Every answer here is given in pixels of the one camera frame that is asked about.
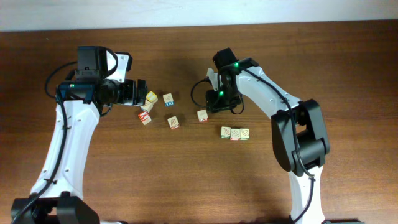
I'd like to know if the leaf picture wooden block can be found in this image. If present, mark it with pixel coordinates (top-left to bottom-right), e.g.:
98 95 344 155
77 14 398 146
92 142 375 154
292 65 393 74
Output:
167 116 180 129

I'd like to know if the red letter wooden block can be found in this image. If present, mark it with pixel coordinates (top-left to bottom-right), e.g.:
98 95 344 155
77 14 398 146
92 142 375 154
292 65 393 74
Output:
138 111 152 125

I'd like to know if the green edged wooden block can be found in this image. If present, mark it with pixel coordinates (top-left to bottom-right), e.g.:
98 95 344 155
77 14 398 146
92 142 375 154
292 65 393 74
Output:
220 126 231 139

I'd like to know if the yellow top wooden block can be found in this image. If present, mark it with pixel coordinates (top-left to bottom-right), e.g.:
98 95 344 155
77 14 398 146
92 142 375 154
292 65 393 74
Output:
146 91 158 104

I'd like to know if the blue edged wooden block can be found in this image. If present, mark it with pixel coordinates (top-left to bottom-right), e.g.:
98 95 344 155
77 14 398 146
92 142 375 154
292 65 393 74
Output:
163 93 174 106

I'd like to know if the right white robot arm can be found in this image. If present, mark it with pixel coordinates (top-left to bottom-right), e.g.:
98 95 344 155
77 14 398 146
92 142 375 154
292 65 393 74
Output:
206 48 330 223

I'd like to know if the number four wooden block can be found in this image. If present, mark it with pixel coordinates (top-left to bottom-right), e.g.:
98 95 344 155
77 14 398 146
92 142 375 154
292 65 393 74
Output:
197 110 209 123

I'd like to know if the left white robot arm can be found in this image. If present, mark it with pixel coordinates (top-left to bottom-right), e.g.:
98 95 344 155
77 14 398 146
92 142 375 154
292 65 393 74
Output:
11 46 147 223

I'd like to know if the carrot picture wooden block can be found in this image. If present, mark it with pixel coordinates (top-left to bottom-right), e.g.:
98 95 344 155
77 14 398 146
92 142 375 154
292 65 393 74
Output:
140 100 154 113

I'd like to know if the yellow W wooden block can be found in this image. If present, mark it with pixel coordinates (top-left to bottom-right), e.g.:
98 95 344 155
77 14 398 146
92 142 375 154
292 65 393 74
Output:
240 128 250 141

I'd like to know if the red edged wooden block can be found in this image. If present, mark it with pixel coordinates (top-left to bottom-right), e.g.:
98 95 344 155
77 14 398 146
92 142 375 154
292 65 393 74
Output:
230 128 241 141

